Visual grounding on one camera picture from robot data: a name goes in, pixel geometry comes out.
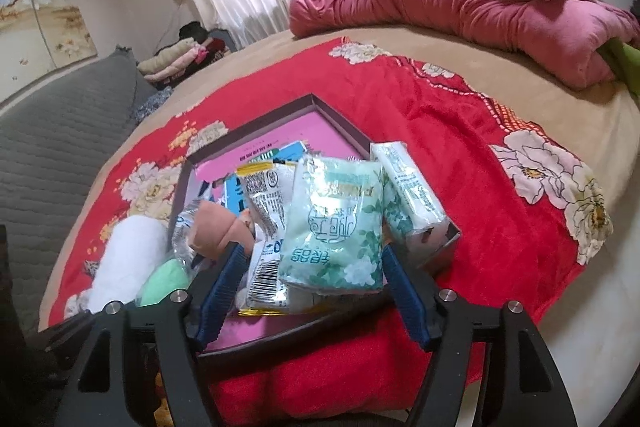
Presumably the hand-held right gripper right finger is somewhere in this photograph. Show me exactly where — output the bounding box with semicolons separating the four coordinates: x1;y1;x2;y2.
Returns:
381;244;578;427

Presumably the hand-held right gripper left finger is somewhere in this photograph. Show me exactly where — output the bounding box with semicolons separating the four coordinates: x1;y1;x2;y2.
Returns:
52;243;251;427

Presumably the clear plastic packet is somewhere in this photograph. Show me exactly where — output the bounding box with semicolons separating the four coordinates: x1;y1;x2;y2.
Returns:
135;259;192;309

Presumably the pink makeup sponge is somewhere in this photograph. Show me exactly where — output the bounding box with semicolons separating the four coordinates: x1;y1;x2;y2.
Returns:
190;199;242;261

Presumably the yellow and white packet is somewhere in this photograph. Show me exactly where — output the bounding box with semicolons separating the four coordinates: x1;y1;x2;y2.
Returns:
235;159;302;316

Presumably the green floral tissue pack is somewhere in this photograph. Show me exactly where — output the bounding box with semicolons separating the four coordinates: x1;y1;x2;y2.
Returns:
370;141;462;269

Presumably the teal floral tissue pack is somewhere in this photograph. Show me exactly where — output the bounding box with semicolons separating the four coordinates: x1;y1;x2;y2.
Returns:
277;155;387;296

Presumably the pink printed box tray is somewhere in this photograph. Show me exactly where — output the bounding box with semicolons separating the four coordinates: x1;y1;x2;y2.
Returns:
167;93;462;356

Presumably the white floral scrunchie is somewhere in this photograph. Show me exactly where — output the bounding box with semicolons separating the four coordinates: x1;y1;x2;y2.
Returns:
65;294;92;319

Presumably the white toilet paper roll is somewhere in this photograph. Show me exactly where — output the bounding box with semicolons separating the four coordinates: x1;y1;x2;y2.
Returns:
87;216;172;314

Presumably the red floral blanket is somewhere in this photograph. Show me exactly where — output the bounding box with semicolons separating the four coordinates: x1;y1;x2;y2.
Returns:
50;38;614;414

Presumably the grey quilted headboard cover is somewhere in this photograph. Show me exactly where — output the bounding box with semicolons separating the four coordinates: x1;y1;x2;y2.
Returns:
0;47;159;334

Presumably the blue patterned cloth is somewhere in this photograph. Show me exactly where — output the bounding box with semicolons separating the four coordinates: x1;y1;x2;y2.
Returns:
132;87;174;124

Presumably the stack of folded clothes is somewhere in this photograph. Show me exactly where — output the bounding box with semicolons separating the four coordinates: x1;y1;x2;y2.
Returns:
137;38;237;91

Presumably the beige bed sheet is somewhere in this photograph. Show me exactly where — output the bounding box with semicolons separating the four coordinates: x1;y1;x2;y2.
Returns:
37;24;640;358

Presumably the black garment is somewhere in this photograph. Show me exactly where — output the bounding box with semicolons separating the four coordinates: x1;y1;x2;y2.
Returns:
179;22;209;44

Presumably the green cloth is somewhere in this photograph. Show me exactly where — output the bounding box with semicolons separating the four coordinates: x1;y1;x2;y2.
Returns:
597;38;640;98

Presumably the wall painting with branches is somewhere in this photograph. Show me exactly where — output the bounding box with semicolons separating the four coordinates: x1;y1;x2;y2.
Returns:
0;0;97;74

